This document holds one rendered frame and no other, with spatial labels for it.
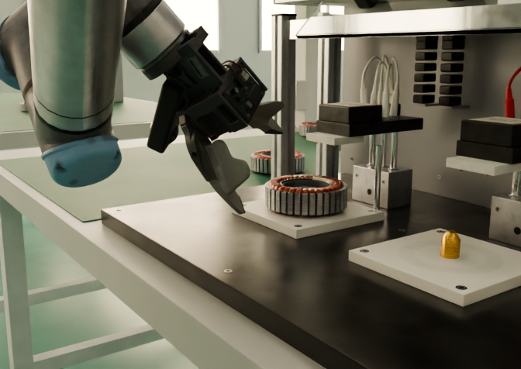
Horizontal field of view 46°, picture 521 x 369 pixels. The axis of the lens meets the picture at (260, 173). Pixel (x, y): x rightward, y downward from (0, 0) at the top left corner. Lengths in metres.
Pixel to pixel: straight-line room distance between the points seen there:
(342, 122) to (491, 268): 0.30
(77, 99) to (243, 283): 0.23
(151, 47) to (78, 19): 0.20
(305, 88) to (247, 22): 4.27
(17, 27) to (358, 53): 0.61
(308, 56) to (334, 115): 1.07
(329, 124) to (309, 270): 0.28
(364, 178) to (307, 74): 1.01
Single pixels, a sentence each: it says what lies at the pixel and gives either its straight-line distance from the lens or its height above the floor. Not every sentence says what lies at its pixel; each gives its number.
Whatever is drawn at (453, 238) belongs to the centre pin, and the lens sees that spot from 0.66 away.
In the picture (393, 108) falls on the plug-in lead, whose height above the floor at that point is 0.91.
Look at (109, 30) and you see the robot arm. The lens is 0.51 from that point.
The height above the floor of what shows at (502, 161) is 0.88.
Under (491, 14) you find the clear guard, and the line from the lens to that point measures 0.45.
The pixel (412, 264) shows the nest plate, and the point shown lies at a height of 0.78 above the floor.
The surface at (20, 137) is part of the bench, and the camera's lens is 2.03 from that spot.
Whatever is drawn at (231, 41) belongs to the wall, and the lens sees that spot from 6.02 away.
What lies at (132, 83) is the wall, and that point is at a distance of 5.55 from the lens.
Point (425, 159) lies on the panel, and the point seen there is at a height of 0.82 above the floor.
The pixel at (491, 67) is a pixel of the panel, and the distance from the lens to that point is 0.93.
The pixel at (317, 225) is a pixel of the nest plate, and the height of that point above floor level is 0.78.
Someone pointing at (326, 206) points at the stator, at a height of 0.80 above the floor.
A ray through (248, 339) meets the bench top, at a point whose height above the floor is 0.75.
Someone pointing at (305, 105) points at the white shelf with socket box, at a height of 0.83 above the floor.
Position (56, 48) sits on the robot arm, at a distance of 0.52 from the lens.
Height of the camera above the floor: 0.99
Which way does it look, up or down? 11 degrees down
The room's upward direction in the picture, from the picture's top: straight up
